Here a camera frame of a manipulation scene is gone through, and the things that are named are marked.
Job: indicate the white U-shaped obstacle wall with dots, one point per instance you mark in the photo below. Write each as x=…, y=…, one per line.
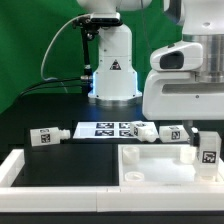
x=199, y=197

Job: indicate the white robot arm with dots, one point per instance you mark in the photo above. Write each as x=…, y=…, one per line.
x=115, y=80

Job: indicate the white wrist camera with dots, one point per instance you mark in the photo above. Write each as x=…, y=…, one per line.
x=179, y=56

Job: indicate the white marker sheet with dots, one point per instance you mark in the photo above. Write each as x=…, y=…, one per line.
x=86, y=130

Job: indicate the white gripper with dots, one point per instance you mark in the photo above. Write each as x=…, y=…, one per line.
x=177, y=96

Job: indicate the white square tabletop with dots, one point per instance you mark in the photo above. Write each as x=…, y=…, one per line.
x=154, y=164

